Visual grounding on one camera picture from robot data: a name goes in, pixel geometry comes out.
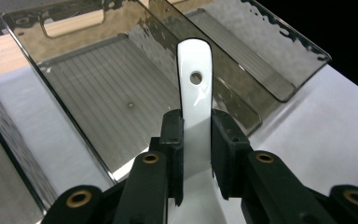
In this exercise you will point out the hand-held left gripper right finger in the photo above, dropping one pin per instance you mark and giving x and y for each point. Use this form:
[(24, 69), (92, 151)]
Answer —
[(230, 155)]

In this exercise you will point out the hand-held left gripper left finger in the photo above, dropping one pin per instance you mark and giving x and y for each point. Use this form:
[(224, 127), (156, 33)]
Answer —
[(174, 149)]

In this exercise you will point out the white table cover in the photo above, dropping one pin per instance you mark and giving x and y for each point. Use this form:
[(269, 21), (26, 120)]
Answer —
[(323, 124)]

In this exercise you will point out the clear grey plastic bin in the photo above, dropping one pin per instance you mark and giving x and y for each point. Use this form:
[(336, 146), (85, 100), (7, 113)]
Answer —
[(0, 155), (105, 109), (261, 62)]

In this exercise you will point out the white ceramic spoon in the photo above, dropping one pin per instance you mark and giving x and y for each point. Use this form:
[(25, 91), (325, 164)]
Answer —
[(195, 124)]

